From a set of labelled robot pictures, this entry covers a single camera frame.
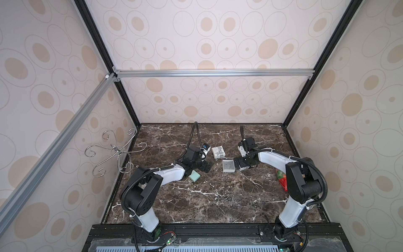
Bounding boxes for mint green box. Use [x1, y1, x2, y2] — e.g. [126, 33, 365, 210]
[188, 170, 201, 183]

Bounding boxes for white lift-off box base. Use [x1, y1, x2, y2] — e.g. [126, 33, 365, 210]
[222, 159, 236, 173]

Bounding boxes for white gift box grey bow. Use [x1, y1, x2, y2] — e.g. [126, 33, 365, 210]
[212, 146, 226, 160]

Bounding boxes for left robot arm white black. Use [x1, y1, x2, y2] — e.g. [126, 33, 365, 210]
[120, 143, 213, 233]

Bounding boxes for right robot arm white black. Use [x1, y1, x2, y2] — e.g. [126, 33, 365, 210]
[234, 137, 328, 241]

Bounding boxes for red snack bag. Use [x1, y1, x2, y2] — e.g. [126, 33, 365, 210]
[277, 170, 288, 192]

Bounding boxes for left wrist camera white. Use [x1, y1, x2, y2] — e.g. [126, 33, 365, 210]
[201, 143, 211, 158]

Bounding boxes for black corrugated cable left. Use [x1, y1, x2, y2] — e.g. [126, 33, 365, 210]
[176, 121, 205, 161]

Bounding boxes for silver wire jewelry stand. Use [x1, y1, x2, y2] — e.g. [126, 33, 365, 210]
[84, 128, 148, 177]

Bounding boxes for horizontal aluminium rail back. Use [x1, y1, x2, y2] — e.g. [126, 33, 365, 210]
[115, 68, 315, 78]

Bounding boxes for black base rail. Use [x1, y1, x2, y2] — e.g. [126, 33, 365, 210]
[83, 223, 353, 252]

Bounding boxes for diagonal aluminium rail left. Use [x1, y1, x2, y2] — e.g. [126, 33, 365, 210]
[1, 72, 116, 235]

